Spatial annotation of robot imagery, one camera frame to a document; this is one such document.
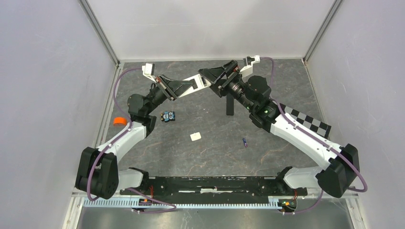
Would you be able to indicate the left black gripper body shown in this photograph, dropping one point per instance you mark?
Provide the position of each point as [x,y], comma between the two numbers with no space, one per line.
[166,87]

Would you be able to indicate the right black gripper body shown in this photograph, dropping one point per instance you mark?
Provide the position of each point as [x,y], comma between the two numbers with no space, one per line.
[232,72]

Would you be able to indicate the red white remote control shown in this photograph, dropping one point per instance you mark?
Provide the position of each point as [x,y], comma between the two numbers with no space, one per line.
[198,83]

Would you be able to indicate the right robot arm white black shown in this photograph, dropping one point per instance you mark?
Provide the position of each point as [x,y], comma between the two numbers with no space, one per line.
[337,166]

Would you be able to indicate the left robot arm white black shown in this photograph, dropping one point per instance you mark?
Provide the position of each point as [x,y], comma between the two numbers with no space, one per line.
[98,174]

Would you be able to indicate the white remote battery cover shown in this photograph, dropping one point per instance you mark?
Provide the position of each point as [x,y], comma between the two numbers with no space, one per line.
[195,136]

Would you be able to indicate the orange tape roll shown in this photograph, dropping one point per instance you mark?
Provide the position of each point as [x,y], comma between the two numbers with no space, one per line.
[120,121]

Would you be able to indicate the black white checkerboard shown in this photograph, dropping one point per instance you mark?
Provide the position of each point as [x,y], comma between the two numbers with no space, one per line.
[309,122]

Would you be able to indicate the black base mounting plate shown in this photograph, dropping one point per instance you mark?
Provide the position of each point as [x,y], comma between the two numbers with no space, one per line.
[217,190]

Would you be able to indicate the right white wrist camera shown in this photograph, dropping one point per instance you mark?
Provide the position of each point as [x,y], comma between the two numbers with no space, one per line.
[247,70]

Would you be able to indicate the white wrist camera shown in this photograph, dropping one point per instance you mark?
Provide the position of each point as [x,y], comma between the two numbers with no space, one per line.
[247,70]
[148,70]

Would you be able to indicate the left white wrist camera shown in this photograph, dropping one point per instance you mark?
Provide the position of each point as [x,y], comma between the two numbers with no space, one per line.
[148,70]

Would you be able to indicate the grey slotted cable duct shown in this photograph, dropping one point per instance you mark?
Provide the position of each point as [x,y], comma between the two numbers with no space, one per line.
[138,203]

